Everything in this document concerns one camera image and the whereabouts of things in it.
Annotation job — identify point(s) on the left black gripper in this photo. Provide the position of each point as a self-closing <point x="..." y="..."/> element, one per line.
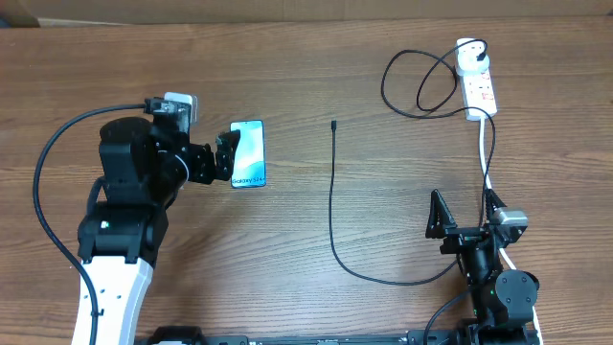
<point x="205" y="171"/>

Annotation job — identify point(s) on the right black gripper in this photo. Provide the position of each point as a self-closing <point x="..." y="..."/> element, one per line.
<point x="441" y="226"/>

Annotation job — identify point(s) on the Galaxy smartphone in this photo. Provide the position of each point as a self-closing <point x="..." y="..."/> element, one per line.
<point x="249" y="169"/>

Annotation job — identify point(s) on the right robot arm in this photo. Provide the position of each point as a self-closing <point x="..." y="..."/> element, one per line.
<point x="503" y="299"/>

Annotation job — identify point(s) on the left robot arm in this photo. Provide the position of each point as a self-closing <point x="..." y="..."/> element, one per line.
<point x="145" y="164"/>

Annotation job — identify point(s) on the white charger adapter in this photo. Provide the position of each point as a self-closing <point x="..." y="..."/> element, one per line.
<point x="471" y="58"/>

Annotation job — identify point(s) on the white power strip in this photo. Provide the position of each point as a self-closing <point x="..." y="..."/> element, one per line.
<point x="478" y="93"/>

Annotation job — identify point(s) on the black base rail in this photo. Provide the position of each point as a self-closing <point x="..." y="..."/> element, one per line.
<point x="194" y="335"/>

